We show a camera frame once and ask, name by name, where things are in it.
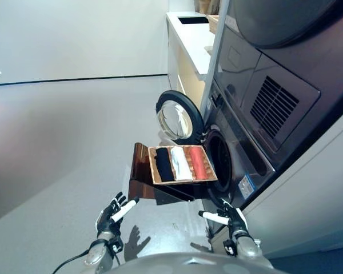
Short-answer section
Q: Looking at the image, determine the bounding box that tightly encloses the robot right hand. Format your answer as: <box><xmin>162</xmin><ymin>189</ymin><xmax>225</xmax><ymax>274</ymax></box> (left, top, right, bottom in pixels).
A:
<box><xmin>198</xmin><ymin>199</ymin><xmax>253</xmax><ymax>238</ymax></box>

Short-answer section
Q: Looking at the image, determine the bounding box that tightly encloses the black folded garment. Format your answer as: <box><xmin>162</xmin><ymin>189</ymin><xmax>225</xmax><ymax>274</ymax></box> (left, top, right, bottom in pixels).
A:
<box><xmin>155</xmin><ymin>147</ymin><xmax>174</xmax><ymax>182</ymax></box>

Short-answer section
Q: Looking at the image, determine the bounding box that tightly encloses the dark grey dryer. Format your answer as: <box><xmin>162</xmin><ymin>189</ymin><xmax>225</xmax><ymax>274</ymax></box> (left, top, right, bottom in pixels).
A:
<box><xmin>211</xmin><ymin>0</ymin><xmax>343</xmax><ymax>171</ymax></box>

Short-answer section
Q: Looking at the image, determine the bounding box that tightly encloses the blue energy label sticker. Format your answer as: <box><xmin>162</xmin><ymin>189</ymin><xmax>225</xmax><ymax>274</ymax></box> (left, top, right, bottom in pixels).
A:
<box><xmin>238</xmin><ymin>174</ymin><xmax>257</xmax><ymax>197</ymax></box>

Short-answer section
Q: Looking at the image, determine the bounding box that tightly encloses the round washing machine door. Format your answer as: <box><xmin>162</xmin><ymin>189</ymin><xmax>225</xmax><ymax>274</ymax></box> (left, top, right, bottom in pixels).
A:
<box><xmin>155</xmin><ymin>90</ymin><xmax>206</xmax><ymax>141</ymax></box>

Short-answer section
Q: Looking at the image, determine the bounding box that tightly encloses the dark grey washing machine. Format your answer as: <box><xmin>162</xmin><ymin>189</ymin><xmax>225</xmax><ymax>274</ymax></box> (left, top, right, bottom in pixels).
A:
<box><xmin>201</xmin><ymin>78</ymin><xmax>276</xmax><ymax>229</ymax></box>

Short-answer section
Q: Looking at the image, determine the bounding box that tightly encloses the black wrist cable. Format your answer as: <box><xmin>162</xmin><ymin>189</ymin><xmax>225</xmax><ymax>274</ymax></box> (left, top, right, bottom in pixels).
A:
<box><xmin>51</xmin><ymin>248</ymin><xmax>92</xmax><ymax>274</ymax></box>

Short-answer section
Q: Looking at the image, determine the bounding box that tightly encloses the wicker basket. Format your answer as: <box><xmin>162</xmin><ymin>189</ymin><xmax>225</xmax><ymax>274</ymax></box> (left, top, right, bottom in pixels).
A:
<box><xmin>206</xmin><ymin>14</ymin><xmax>220</xmax><ymax>34</ymax></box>

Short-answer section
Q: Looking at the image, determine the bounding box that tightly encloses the grey robot torso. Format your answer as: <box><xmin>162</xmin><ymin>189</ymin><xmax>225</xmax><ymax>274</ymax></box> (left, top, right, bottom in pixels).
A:
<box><xmin>102</xmin><ymin>252</ymin><xmax>281</xmax><ymax>274</ymax></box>

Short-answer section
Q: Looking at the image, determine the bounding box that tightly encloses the white counter cabinet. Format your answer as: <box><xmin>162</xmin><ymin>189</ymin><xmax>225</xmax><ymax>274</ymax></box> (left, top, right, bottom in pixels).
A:
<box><xmin>165</xmin><ymin>11</ymin><xmax>217</xmax><ymax>111</ymax></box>

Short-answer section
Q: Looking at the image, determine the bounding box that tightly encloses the wooden tray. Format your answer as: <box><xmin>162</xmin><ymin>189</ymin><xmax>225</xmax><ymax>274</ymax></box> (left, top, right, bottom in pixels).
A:
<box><xmin>147</xmin><ymin>145</ymin><xmax>218</xmax><ymax>185</ymax></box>

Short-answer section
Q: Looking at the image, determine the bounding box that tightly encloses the white folded garment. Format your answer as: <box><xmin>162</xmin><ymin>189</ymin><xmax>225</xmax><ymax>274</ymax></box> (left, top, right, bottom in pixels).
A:
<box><xmin>170</xmin><ymin>146</ymin><xmax>193</xmax><ymax>181</ymax></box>

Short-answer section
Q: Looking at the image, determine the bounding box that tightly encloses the dark brown stand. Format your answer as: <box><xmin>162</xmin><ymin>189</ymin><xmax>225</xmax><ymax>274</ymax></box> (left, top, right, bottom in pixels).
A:
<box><xmin>127</xmin><ymin>142</ymin><xmax>196</xmax><ymax>206</ymax></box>

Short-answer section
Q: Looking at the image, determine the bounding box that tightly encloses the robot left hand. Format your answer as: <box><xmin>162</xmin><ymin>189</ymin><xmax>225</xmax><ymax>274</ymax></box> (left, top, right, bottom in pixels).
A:
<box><xmin>95</xmin><ymin>192</ymin><xmax>140</xmax><ymax>237</ymax></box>

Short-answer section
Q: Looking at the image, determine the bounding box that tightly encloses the red folded garment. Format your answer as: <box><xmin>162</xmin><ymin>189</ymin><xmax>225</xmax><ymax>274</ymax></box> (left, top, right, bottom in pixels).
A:
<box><xmin>188</xmin><ymin>147</ymin><xmax>209</xmax><ymax>180</ymax></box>

